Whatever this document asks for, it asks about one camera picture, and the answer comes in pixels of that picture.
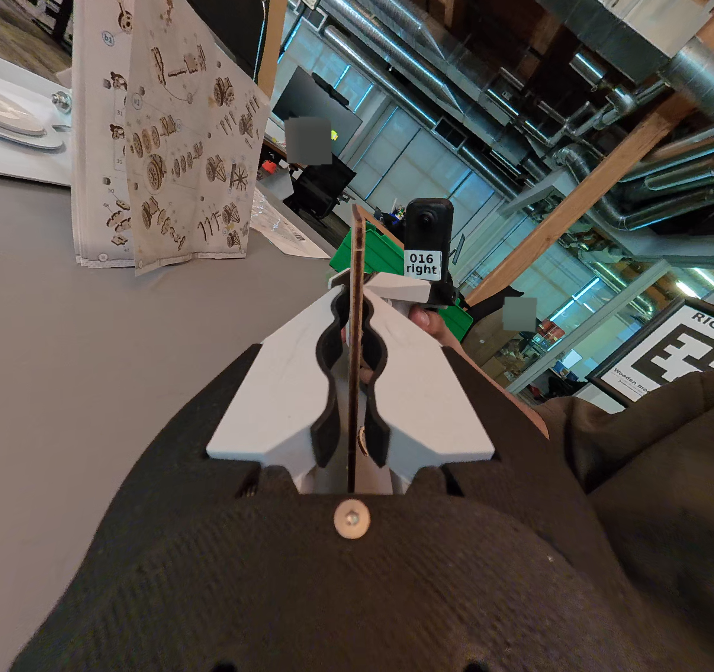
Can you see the black framed marker sign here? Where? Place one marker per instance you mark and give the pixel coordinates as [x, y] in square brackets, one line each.
[669, 348]

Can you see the green storage bin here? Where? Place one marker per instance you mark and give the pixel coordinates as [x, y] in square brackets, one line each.
[385, 254]

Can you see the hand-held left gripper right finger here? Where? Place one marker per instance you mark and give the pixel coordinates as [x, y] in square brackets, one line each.
[435, 404]

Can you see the bundle of silver pipes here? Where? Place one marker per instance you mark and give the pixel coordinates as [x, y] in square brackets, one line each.
[630, 209]

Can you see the laser-cut wooden model sheet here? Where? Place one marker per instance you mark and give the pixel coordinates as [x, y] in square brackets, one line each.
[357, 293]

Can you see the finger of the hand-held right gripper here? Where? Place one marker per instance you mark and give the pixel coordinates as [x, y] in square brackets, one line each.
[339, 279]
[401, 288]

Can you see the model instruction booklet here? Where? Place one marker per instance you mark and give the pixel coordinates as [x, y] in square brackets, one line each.
[184, 125]

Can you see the black office chair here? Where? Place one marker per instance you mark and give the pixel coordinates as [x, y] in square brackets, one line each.
[323, 187]

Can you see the wooden beam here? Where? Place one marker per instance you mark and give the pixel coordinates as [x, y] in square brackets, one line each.
[585, 192]

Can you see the person's right forearm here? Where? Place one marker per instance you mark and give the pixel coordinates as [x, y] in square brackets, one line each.
[530, 410]

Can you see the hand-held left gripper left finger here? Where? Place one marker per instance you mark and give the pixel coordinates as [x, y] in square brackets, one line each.
[273, 399]

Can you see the grey desk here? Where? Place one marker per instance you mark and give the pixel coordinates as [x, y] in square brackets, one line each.
[139, 348]

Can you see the person's right hand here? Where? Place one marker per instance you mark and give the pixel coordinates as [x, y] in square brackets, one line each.
[435, 321]

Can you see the black panel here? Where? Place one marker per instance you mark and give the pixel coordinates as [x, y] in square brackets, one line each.
[223, 8]

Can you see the dark background monitor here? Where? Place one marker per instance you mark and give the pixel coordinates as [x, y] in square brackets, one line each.
[312, 103]

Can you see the white flat board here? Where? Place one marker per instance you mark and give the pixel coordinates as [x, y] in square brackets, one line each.
[28, 164]

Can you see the metal air duct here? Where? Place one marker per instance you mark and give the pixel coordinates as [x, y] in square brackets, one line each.
[613, 8]

